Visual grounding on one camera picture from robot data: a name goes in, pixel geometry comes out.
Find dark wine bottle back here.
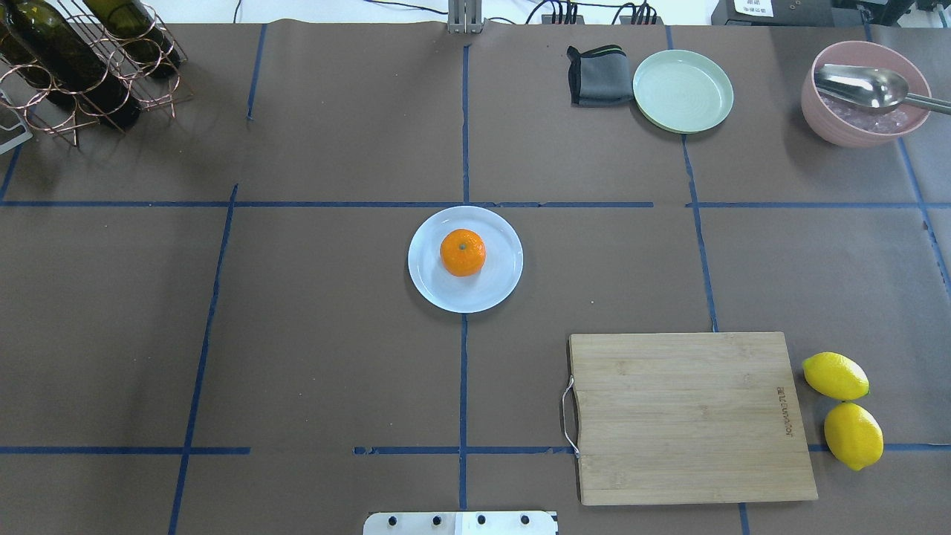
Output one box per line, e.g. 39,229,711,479
1,22,48,89

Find yellow lemon far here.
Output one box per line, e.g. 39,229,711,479
822,402,884,471

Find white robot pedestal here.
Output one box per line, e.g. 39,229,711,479
363,509,559,534

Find aluminium frame post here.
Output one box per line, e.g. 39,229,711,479
447,0,484,34

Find yellow lemon near board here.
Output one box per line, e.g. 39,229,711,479
802,351,870,402

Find pink bowl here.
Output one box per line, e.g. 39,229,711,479
799,40,949,149

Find dark wine bottle front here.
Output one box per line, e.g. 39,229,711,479
2,1,140,131

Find dark wine bottle middle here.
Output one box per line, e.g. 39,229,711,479
84,1,181,80

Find light blue plate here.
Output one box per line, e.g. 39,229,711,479
407,206,524,313

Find bamboo cutting board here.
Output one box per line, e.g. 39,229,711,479
567,331,818,507

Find copper wire bottle rack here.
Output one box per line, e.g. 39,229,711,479
2,1,195,146

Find metal scoop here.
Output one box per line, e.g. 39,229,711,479
813,64,950,114

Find dark wine bottle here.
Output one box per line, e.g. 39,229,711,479
2,1,140,131
84,1,181,80
1,22,48,89

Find light green plate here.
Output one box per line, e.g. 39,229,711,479
632,50,735,134

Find orange fruit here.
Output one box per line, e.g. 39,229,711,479
439,228,487,277

